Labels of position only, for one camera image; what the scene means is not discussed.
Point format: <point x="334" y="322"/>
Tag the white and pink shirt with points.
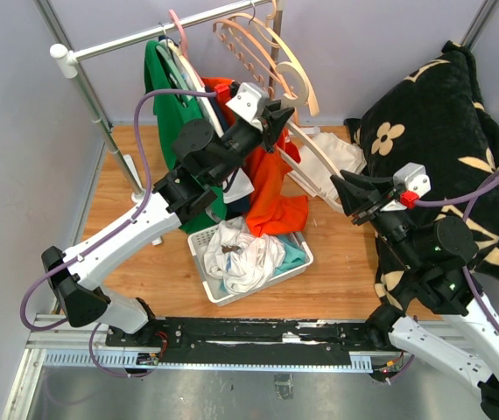
<point x="227" y="231"/>

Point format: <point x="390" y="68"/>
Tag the black floral blanket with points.
<point x="435" y="117"/>

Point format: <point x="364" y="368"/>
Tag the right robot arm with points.
<point x="447" y="289"/>

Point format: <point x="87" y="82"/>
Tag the white and navy shirt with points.
<point x="237" y="188"/>

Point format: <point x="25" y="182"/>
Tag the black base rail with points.
<point x="250" y="341"/>

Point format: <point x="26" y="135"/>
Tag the green hanger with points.
<point x="180" y="71"/>

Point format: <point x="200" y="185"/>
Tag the white plastic basket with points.
<point x="216" y="293"/>

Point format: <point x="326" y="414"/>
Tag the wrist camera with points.
<point x="410" y="183"/>
<point x="245" y="101"/>

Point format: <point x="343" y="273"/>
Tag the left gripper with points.
<point x="272" y="124"/>

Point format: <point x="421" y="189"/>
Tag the cream hanger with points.
<point x="286" y="69"/>

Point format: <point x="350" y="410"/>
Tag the orange t shirt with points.
<point x="266" y="210"/>

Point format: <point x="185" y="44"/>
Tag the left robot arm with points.
<point x="204" y="160"/>

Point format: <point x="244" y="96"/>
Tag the teal t shirt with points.
<point x="291" y="254"/>

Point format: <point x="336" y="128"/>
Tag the aluminium frame post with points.
<point x="479" y="22"/>

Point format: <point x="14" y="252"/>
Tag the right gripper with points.
<point x="355" y="196"/>

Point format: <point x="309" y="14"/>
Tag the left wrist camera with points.
<point x="245" y="101"/>

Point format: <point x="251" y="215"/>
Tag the pink hanger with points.
<point x="183" y="44"/>

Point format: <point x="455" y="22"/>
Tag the folded white cloth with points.
<point x="345" y="156"/>

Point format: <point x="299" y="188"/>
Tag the green t shirt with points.
<point x="172" y="111"/>

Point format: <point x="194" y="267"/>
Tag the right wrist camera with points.
<point x="410" y="183"/>

